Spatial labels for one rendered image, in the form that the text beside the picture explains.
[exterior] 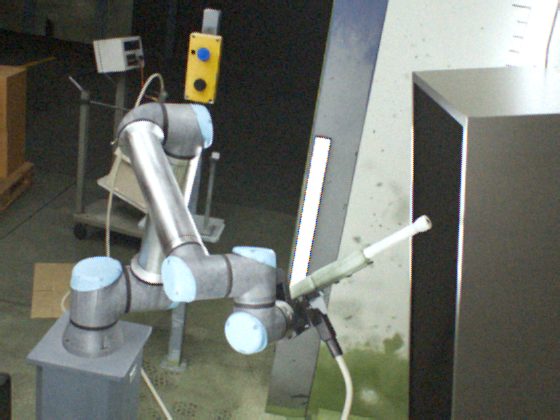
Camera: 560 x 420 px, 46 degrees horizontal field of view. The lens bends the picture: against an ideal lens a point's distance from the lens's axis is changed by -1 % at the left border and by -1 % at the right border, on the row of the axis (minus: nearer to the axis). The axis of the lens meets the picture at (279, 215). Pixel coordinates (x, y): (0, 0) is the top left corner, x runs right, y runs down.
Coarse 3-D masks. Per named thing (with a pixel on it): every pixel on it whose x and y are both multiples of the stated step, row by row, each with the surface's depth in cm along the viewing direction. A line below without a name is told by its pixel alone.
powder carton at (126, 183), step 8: (128, 160) 396; (112, 168) 408; (120, 168) 406; (128, 168) 405; (112, 176) 410; (120, 176) 408; (128, 176) 406; (120, 184) 410; (128, 184) 408; (136, 184) 407; (128, 192) 410; (136, 192) 408; (136, 200) 410
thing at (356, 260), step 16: (416, 224) 155; (384, 240) 159; (400, 240) 158; (352, 256) 162; (368, 256) 162; (320, 272) 166; (336, 272) 164; (352, 272) 163; (304, 288) 169; (320, 288) 167; (320, 336) 168; (336, 352) 167
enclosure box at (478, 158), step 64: (448, 128) 192; (512, 128) 132; (448, 192) 199; (512, 192) 136; (448, 256) 207; (512, 256) 141; (448, 320) 215; (512, 320) 147; (448, 384) 223; (512, 384) 152
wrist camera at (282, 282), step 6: (276, 270) 162; (282, 270) 161; (276, 276) 161; (282, 276) 160; (276, 282) 160; (282, 282) 159; (288, 282) 160; (276, 288) 159; (282, 288) 158; (288, 288) 159; (276, 294) 159; (282, 294) 157; (288, 294) 158; (276, 300) 158; (282, 300) 157; (288, 300) 156
